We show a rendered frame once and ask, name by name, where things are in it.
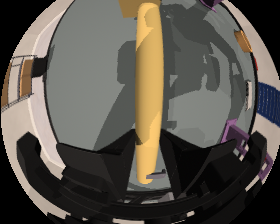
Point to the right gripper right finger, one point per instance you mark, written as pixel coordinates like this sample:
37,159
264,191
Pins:
185,161

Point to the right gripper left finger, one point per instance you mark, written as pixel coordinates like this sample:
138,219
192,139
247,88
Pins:
113,162

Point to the orange ring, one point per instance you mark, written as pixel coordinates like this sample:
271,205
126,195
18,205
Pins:
243,41

